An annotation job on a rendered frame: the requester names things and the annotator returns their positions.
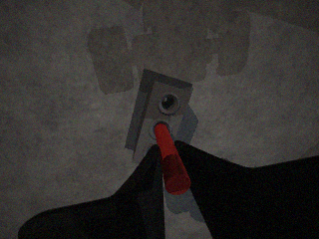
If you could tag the grey plate with round holes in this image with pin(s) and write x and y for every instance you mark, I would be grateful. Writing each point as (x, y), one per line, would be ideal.
(169, 113)

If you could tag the red peg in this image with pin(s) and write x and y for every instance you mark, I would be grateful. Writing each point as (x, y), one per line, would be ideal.
(175, 177)

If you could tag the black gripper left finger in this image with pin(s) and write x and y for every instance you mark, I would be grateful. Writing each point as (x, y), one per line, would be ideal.
(134, 211)

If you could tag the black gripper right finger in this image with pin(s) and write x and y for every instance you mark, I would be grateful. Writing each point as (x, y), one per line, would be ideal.
(229, 195)

